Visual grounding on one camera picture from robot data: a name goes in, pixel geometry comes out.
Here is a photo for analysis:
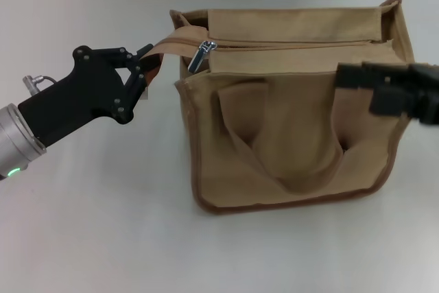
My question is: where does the khaki canvas food bag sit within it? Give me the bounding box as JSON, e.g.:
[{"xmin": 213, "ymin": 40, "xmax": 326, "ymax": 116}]
[{"xmin": 139, "ymin": 0, "xmax": 415, "ymax": 218}]

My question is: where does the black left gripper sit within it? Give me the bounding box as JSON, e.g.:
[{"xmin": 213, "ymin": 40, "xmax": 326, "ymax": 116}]
[{"xmin": 17, "ymin": 43, "xmax": 161, "ymax": 148}]

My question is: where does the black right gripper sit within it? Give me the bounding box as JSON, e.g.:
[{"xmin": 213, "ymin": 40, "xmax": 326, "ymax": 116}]
[{"xmin": 334, "ymin": 61, "xmax": 439, "ymax": 126}]

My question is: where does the left gripper cable with plugs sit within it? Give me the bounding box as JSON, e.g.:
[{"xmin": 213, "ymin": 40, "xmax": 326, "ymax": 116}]
[{"xmin": 22, "ymin": 73, "xmax": 58, "ymax": 97}]

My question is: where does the silver metal zipper pull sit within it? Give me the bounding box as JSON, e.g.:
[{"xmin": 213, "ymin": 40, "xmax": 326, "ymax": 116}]
[{"xmin": 187, "ymin": 40, "xmax": 217, "ymax": 74}]

